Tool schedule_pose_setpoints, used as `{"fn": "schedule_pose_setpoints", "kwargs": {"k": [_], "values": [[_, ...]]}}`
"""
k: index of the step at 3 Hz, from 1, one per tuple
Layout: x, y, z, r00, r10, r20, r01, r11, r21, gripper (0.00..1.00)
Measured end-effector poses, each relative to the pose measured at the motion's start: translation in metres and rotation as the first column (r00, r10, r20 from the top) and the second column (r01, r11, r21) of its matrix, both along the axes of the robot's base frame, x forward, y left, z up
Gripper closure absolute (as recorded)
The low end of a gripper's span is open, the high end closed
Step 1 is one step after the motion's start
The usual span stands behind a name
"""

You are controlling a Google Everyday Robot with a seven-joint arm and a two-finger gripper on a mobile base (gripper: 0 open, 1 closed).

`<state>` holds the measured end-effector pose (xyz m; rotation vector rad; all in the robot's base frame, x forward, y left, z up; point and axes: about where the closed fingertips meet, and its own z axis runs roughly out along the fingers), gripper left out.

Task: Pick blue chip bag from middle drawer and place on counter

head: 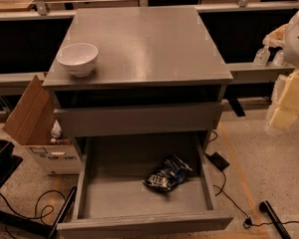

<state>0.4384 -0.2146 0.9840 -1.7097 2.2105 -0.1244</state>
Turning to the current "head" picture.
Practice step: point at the open cardboard box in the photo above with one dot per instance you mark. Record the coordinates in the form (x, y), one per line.
(30, 125)

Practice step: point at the white bottle in box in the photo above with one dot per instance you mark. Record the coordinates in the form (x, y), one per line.
(56, 130)

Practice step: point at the black stand leg left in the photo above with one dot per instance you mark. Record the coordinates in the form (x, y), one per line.
(63, 212)

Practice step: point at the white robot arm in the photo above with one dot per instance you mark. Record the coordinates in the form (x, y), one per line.
(291, 42)

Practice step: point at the right clear pump bottle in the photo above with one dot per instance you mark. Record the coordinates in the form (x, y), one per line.
(279, 60)

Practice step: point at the white ceramic bowl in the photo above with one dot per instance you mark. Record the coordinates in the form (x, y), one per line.
(78, 59)

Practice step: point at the left clear pump bottle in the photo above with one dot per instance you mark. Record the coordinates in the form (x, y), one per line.
(262, 56)

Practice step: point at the open grey middle drawer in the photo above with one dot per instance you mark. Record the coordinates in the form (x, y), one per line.
(112, 201)

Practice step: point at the black bar on floor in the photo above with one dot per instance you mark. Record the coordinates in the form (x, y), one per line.
(266, 207)

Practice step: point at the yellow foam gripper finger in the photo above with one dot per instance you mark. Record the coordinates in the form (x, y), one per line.
(275, 38)
(287, 109)

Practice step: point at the grey drawer cabinet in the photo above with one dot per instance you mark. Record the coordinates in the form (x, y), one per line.
(147, 57)

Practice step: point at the black bin at left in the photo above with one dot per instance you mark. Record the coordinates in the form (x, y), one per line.
(8, 161)

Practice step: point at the clear pump bottle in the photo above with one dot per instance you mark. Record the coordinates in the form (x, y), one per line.
(262, 56)
(279, 60)

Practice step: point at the black power adapter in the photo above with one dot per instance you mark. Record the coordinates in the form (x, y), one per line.
(218, 161)

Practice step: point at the closed grey top drawer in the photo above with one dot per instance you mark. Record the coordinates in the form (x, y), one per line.
(139, 119)

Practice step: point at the blue chip bag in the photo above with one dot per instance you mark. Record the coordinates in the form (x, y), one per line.
(168, 175)

